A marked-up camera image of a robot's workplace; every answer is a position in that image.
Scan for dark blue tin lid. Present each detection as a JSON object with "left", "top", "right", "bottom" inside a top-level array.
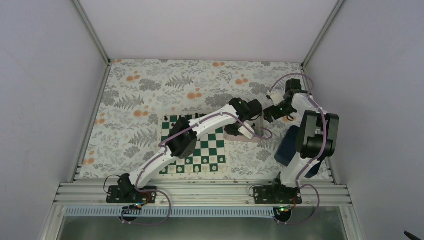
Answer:
[{"left": 274, "top": 125, "right": 322, "bottom": 181}]

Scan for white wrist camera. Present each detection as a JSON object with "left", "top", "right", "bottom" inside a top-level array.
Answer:
[
  {"left": 238, "top": 125, "right": 256, "bottom": 140},
  {"left": 266, "top": 91, "right": 285, "bottom": 106}
]

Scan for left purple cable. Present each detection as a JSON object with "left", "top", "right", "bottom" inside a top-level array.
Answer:
[{"left": 119, "top": 111, "right": 274, "bottom": 226}]

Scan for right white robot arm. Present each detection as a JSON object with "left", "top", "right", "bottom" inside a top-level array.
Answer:
[{"left": 263, "top": 79, "right": 340, "bottom": 204}]

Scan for pink metal tin tray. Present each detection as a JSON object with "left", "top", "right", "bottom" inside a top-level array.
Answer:
[{"left": 223, "top": 115, "right": 265, "bottom": 143}]

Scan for floral table mat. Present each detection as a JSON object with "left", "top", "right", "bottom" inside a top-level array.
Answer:
[{"left": 79, "top": 59, "right": 301, "bottom": 179}]

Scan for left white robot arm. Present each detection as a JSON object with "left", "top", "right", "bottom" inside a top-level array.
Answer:
[{"left": 111, "top": 98, "right": 263, "bottom": 203}]

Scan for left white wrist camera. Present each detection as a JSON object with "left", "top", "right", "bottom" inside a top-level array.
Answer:
[{"left": 238, "top": 125, "right": 256, "bottom": 140}]

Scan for aluminium rail frame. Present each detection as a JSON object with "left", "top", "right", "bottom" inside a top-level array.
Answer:
[{"left": 53, "top": 181, "right": 352, "bottom": 207}]

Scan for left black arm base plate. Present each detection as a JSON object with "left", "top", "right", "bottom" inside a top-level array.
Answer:
[{"left": 105, "top": 185, "right": 157, "bottom": 204}]

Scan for green white chessboard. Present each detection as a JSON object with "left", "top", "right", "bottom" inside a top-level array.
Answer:
[{"left": 158, "top": 127, "right": 231, "bottom": 179}]

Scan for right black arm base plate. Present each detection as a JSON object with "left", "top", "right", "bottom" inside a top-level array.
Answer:
[{"left": 253, "top": 185, "right": 303, "bottom": 204}]

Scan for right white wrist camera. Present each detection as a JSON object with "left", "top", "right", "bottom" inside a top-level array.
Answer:
[{"left": 266, "top": 91, "right": 285, "bottom": 106}]

